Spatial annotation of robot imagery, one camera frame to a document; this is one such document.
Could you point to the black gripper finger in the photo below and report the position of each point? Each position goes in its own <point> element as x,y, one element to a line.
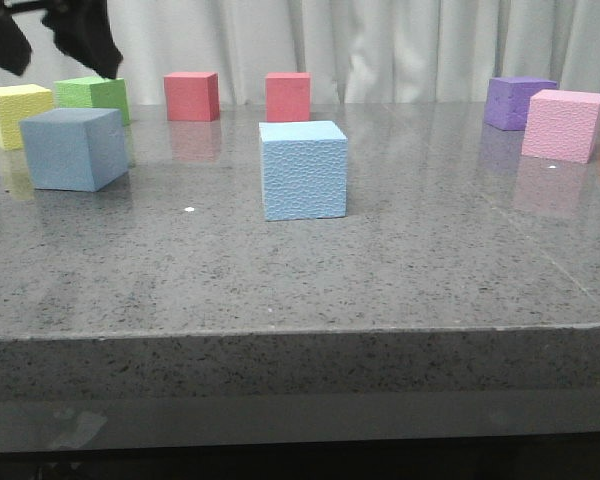
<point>15,50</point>
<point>81,30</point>

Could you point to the blue foam block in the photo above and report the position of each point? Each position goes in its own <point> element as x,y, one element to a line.
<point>303,170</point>
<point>75,149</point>

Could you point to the yellow foam block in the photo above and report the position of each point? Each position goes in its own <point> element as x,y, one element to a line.
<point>17,103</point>

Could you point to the green foam block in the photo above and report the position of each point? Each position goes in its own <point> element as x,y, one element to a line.
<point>93,92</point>

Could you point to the left red foam block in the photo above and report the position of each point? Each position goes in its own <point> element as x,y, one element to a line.
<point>192,96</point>

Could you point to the red foam block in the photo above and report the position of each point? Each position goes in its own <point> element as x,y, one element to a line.
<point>192,96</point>
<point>287,96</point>

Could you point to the right red foam block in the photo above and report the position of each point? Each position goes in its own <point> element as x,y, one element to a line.
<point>287,96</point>

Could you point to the white pleated curtain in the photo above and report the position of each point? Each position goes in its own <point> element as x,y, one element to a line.
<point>358,51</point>

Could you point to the purple foam block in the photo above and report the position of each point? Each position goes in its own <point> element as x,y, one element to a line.
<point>508,100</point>

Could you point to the pink foam block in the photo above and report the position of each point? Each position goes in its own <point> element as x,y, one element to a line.
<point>562,125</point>

